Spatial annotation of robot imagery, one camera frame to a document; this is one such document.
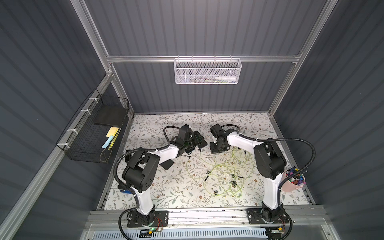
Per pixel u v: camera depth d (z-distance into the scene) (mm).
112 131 753
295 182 726
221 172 893
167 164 917
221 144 812
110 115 844
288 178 547
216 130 791
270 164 531
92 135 724
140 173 490
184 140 747
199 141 843
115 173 445
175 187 844
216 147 854
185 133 738
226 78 907
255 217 736
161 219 722
